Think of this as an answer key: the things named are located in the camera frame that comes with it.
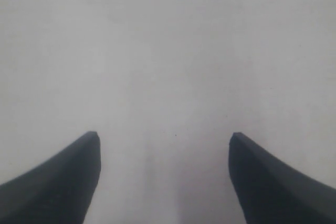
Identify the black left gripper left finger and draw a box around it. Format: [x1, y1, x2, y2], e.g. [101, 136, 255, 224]
[1, 131, 101, 223]

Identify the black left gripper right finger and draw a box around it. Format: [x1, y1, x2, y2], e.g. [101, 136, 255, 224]
[228, 132, 335, 223]

